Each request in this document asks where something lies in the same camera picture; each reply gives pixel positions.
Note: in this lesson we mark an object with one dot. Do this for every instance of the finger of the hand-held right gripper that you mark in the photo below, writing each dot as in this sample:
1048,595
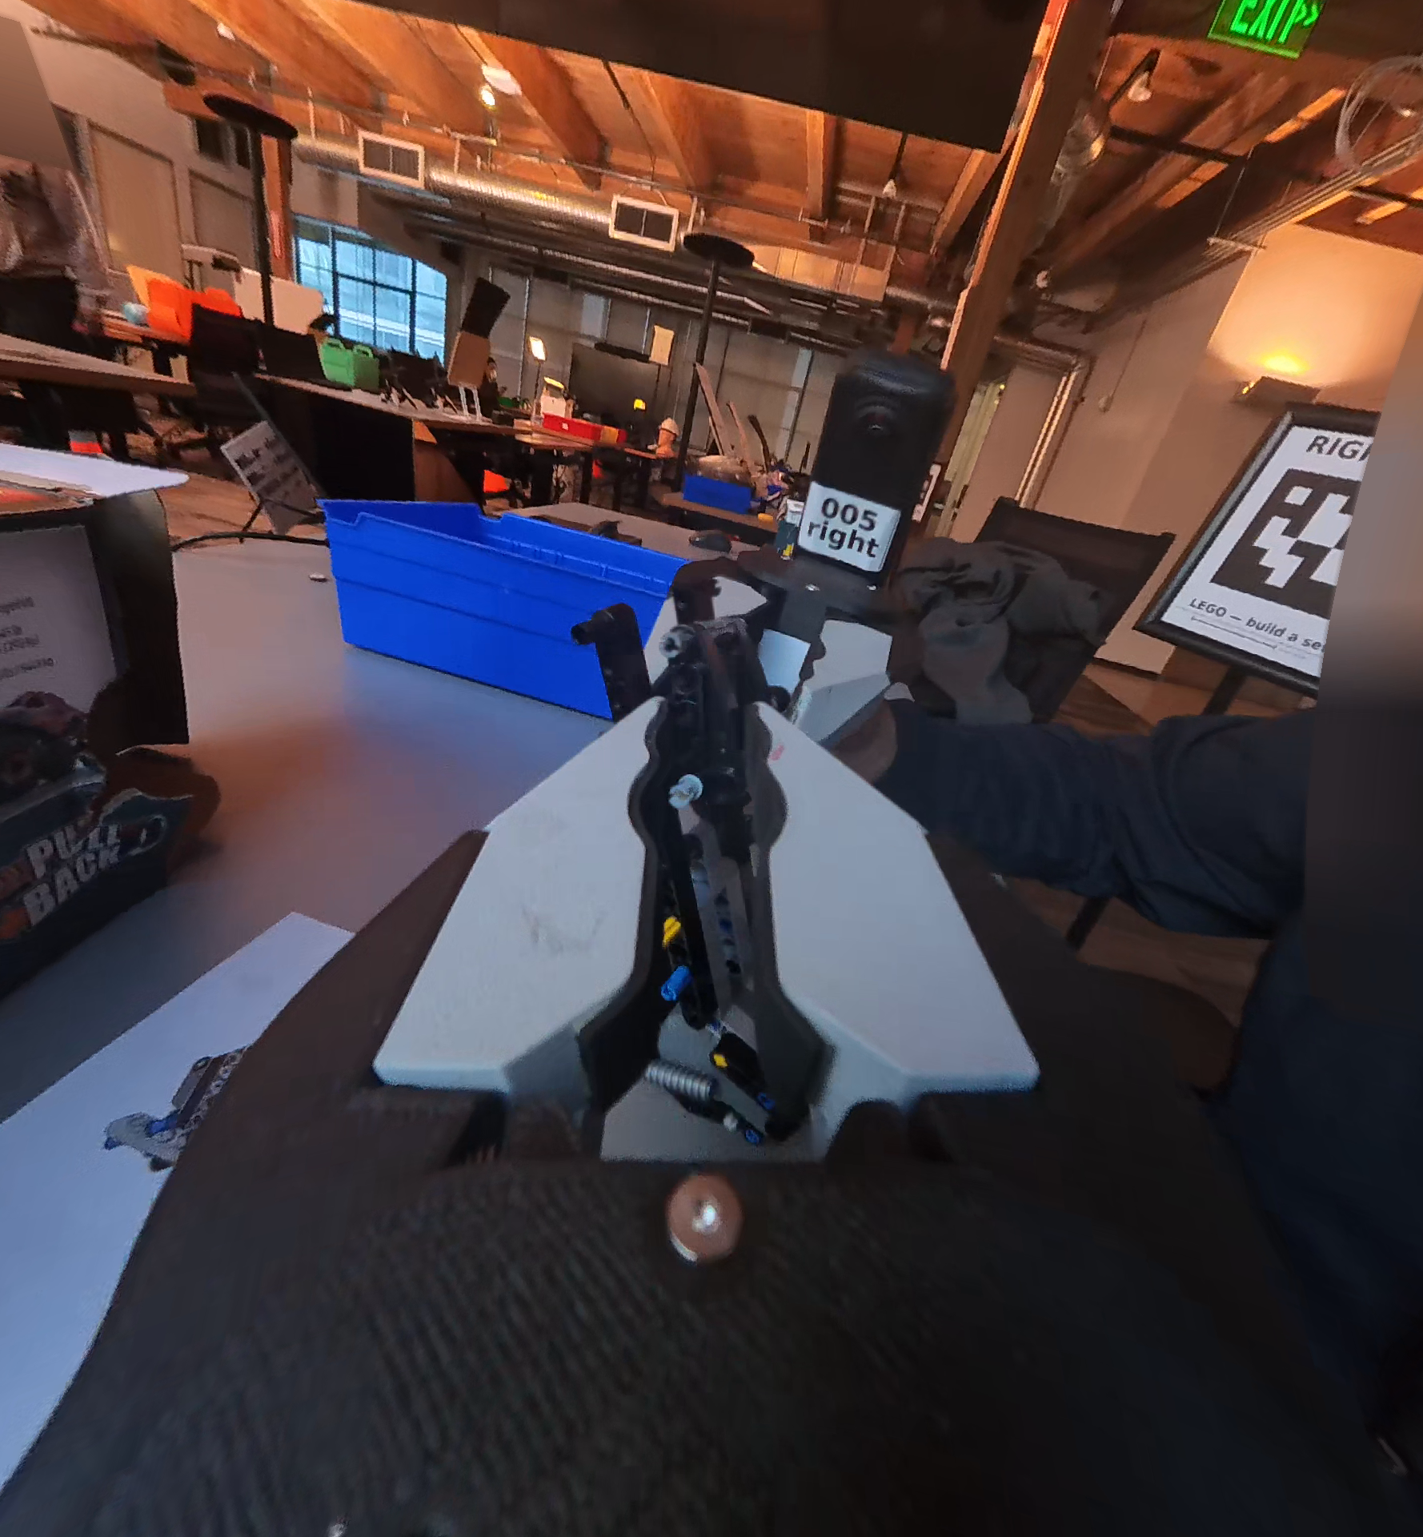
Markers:
848,689
729,605

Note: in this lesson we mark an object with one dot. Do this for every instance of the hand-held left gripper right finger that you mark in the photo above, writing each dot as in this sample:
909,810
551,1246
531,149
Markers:
882,959

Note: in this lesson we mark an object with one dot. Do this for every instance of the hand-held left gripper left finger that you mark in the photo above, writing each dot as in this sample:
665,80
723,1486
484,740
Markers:
518,949

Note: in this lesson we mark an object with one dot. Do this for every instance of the black lego chassis assembly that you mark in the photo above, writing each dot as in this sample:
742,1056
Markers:
715,884

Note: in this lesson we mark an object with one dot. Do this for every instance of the person's right forearm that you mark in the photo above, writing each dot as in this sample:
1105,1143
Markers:
1083,805

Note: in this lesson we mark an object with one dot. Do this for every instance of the monster truck lego box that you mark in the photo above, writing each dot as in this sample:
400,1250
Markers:
37,674

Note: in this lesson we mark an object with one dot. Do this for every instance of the person's right hand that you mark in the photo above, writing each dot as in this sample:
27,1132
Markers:
874,740

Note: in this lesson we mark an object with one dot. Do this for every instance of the black computer mouse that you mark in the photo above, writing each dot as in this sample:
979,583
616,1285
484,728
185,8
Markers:
708,541

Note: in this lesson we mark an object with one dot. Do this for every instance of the small blue bin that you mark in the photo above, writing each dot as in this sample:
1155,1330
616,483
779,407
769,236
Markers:
723,492

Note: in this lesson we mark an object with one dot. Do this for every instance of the red plastic bin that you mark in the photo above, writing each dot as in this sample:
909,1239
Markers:
579,427

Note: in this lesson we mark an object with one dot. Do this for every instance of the black floor lamp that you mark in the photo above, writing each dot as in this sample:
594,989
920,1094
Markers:
715,244

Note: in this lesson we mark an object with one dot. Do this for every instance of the black monitor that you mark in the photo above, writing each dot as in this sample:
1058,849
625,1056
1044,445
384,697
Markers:
610,382

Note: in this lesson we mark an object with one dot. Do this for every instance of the blue plastic bin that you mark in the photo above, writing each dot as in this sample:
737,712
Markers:
472,605

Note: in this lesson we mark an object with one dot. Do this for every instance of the dark wooden desk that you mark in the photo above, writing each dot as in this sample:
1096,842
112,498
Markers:
505,438
347,412

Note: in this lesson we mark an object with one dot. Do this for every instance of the black chair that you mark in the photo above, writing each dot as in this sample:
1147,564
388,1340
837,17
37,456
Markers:
1122,564

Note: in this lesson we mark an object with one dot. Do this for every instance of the white air vent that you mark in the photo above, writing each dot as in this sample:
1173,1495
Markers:
388,157
646,224

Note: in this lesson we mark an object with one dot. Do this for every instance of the framed tag sign on stand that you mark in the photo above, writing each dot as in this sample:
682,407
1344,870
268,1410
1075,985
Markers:
1253,605

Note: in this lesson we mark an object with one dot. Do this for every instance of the green plastic bin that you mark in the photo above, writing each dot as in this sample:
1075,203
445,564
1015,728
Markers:
347,366

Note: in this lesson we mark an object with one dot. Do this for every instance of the large paned window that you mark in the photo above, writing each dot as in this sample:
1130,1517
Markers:
360,286

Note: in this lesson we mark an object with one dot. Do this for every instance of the white printed floor sign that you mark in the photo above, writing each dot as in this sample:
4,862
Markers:
264,470

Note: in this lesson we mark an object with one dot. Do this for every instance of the green exit sign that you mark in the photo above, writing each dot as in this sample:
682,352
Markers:
1261,28

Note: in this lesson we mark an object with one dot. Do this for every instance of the white instruction booklet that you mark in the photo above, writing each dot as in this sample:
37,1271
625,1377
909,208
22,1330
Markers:
50,1263

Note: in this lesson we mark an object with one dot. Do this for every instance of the orange plastic bin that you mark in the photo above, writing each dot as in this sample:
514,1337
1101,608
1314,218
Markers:
185,307

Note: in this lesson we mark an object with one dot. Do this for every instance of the wooden support post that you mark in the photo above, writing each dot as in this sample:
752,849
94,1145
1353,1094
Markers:
1009,218

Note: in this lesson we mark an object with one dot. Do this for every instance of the wall sconce lamp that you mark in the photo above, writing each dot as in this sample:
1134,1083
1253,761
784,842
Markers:
1273,387

